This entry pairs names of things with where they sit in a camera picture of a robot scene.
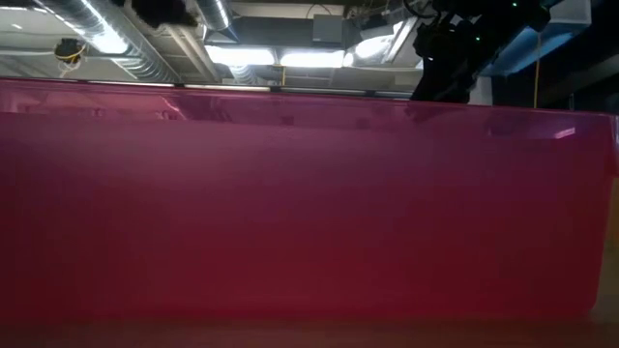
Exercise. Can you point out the red plastic bin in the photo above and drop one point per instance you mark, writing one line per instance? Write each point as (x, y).
(309, 203)

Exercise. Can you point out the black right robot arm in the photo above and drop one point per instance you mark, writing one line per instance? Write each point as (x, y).
(508, 14)

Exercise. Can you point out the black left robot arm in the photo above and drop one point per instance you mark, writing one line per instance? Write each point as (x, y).
(157, 10)

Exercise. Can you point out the grey ceiling box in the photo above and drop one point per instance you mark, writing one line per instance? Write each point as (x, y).
(329, 28)

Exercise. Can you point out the ceiling light panel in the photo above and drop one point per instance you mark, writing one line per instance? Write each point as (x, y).
(312, 59)
(239, 55)

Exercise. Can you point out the long ceiling tube rail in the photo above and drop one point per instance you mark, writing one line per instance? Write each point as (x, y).
(290, 89)

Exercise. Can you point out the dark ceiling duct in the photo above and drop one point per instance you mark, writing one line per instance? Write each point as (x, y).
(275, 31)

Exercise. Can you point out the small silver round duct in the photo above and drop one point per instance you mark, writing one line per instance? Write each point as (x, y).
(215, 12)

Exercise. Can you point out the large silver ventilation duct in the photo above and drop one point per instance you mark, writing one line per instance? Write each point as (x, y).
(145, 65)

